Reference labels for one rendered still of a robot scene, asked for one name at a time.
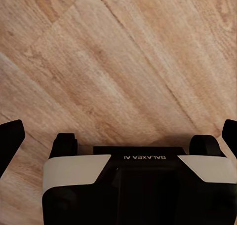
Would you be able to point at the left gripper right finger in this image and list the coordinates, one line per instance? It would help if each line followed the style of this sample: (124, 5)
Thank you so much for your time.
(229, 134)

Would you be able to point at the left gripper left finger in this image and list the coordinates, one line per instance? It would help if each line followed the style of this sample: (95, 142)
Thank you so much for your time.
(12, 134)

